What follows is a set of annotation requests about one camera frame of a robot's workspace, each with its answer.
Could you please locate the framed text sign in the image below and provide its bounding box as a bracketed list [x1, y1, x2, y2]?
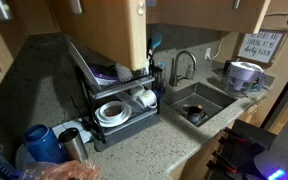
[233, 27, 288, 67]

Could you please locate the water filter pitcher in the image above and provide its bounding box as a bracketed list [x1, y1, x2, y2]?
[223, 60, 267, 98]

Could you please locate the black round container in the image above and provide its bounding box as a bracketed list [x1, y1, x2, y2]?
[221, 59, 237, 75]

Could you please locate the stainless steel sink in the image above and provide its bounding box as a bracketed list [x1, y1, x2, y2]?
[162, 81, 239, 129]

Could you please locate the brushed steel faucet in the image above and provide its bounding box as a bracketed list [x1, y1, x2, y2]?
[168, 49, 198, 88]

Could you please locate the black red bar clamp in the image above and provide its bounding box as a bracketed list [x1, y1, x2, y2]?
[218, 127, 249, 147]
[206, 150, 239, 176]

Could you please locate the black robot mounting stand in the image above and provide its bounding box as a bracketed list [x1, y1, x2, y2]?
[204, 118, 279, 180]

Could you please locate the black mug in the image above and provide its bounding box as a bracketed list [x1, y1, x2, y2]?
[184, 104, 209, 126]

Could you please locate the blue spatula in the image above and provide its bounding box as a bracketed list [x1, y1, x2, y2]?
[148, 32, 164, 67]

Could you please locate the black utensil holder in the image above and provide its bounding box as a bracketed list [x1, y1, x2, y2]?
[148, 64, 165, 89]

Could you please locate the blue dish soap bottle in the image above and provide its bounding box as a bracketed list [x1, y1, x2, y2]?
[153, 60, 168, 102]

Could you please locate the white mug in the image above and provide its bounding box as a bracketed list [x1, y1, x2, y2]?
[137, 88, 159, 110]

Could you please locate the small white cup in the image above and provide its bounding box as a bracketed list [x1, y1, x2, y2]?
[114, 62, 135, 82]

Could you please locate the black two-tier dish rack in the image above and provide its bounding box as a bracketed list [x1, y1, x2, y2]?
[73, 63, 167, 145]

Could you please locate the translucent plastic container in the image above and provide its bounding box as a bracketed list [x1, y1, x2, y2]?
[114, 90, 142, 113]

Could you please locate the purple bowl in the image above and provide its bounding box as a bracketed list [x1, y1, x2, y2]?
[88, 63, 120, 87]

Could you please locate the grey drying mat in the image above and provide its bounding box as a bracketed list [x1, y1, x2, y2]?
[92, 111, 162, 153]

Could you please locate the large white dinner plate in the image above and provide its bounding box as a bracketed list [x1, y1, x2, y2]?
[64, 36, 104, 93]

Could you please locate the white paper sheet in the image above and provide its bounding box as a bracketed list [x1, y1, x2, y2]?
[51, 118, 94, 145]

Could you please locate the stainless steel tumbler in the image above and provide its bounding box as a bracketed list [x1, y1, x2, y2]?
[57, 127, 90, 163]

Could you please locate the orange plastic bag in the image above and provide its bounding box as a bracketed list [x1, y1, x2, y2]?
[16, 159, 102, 180]

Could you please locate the blue water bottle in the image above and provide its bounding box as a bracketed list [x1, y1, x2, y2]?
[22, 123, 69, 165]

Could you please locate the small white plate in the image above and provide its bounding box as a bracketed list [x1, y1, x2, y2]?
[14, 143, 30, 169]

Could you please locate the white power cable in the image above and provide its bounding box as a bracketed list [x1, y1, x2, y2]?
[210, 35, 226, 62]

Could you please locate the white wall outlet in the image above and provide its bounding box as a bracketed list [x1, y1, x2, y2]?
[204, 47, 213, 61]

